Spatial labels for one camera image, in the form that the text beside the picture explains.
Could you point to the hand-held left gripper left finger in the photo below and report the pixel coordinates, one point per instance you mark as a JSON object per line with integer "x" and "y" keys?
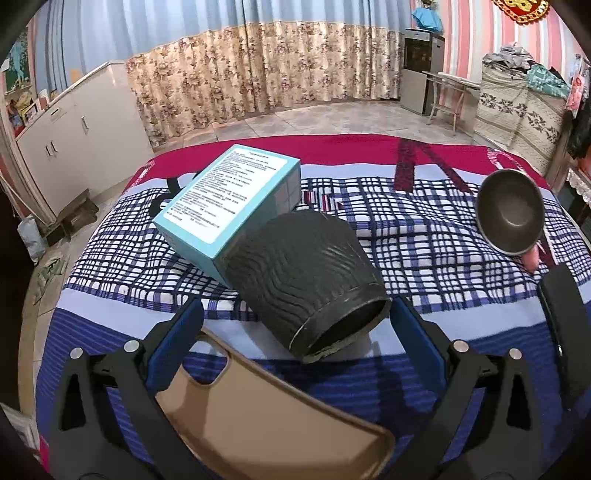
{"x": 173, "y": 341}

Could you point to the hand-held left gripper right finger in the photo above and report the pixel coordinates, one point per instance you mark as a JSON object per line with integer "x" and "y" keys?
{"x": 418, "y": 346}

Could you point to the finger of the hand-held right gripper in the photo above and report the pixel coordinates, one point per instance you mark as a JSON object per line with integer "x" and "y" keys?
{"x": 565, "y": 332}

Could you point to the black corrugated paper cup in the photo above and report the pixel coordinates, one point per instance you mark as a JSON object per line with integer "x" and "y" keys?
{"x": 300, "y": 267}

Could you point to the small pink object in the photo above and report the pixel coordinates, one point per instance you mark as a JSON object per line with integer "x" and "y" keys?
{"x": 532, "y": 259}

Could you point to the brown phone case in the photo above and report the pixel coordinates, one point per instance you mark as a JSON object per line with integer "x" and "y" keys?
{"x": 277, "y": 424}

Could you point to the dark metal bowl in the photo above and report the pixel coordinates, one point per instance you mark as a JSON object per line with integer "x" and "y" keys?
{"x": 510, "y": 207}

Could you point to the white lace cloth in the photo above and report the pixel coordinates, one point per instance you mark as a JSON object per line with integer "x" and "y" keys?
{"x": 581, "y": 187}

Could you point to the small wooden stool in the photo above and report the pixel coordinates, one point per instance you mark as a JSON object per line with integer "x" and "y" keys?
{"x": 74, "y": 214}

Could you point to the teal cardboard box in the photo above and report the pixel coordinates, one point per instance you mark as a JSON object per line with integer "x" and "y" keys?
{"x": 231, "y": 189}

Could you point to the grey plastic bag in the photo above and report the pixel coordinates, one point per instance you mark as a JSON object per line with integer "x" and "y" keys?
{"x": 31, "y": 237}

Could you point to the row of hanging clothes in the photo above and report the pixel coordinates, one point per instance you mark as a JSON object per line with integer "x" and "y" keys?
{"x": 582, "y": 129}

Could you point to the cabinet with patterned cover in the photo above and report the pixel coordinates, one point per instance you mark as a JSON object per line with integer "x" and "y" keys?
{"x": 512, "y": 115}

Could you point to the white floor cabinet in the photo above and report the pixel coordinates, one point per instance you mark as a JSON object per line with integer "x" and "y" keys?
{"x": 78, "y": 134}

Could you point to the pink hanging packet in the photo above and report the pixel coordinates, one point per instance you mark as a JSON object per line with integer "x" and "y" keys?
{"x": 576, "y": 85}

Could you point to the small folding table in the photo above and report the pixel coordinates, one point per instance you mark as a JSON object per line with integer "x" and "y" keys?
{"x": 450, "y": 83}

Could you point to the pile of folded clothes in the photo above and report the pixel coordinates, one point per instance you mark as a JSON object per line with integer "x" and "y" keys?
{"x": 526, "y": 67}

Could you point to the blue and floral curtain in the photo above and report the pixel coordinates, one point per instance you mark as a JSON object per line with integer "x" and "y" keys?
{"x": 231, "y": 69}

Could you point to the grey water dispenser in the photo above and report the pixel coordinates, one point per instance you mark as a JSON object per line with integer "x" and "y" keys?
{"x": 420, "y": 64}

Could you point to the plant with blue cover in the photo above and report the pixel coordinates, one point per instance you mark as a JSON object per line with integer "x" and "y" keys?
{"x": 427, "y": 16}

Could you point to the green wall poster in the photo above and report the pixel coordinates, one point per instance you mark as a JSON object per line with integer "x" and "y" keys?
{"x": 17, "y": 64}

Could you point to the red heart wall decoration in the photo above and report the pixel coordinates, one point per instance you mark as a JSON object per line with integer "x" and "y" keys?
{"x": 521, "y": 7}

